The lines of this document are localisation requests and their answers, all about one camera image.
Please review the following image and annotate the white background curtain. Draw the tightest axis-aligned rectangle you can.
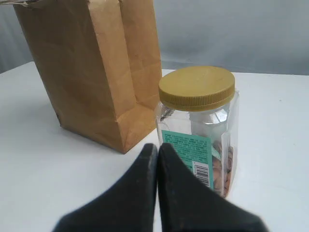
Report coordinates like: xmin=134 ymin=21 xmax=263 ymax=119
xmin=0 ymin=0 xmax=309 ymax=75

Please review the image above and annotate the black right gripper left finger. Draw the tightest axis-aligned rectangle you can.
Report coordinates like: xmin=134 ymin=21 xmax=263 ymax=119
xmin=53 ymin=144 xmax=158 ymax=232

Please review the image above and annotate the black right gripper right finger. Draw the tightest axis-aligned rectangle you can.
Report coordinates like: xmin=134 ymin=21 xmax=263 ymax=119
xmin=157 ymin=143 xmax=268 ymax=232

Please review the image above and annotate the clear jar with yellow lid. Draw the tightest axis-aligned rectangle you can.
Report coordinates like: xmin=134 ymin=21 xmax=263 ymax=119
xmin=155 ymin=66 xmax=239 ymax=197

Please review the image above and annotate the brown paper bag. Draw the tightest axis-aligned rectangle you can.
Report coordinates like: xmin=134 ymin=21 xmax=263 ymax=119
xmin=14 ymin=0 xmax=162 ymax=153

